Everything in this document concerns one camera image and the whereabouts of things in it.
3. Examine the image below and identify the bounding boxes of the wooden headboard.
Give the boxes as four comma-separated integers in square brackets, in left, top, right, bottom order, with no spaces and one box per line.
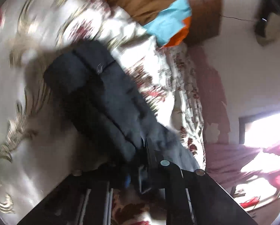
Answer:
[180,0,225,45]

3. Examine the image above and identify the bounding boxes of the window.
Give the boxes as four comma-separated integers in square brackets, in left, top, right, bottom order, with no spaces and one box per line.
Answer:
[238,109,280,214]

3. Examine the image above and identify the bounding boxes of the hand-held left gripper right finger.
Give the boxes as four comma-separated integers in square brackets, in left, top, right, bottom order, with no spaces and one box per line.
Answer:
[137,142,258,225]

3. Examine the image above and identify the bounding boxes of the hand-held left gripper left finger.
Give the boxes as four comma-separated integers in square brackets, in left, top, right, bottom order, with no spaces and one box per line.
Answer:
[17,162,131,225]

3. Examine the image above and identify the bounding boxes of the red hanging ornament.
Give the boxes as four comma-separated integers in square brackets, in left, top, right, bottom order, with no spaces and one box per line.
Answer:
[240,198,260,209]

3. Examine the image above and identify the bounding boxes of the dark navy garment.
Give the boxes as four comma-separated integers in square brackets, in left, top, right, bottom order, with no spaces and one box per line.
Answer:
[43,40,201,172]

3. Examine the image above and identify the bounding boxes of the wall air conditioner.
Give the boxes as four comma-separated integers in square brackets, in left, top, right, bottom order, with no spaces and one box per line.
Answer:
[254,0,280,47]

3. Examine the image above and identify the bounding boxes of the orange brown blue cloth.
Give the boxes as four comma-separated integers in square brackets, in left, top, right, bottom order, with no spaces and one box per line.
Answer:
[101,0,193,48]

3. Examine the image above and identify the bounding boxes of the thin black wall cable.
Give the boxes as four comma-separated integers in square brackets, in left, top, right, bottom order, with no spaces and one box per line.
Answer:
[221,14,260,23]

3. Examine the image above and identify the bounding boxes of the white floral quilt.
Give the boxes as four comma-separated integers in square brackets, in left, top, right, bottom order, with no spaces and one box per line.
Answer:
[0,0,207,225]

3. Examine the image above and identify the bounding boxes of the pink curtain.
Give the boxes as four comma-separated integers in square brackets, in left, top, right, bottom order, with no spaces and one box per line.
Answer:
[206,143,280,189]

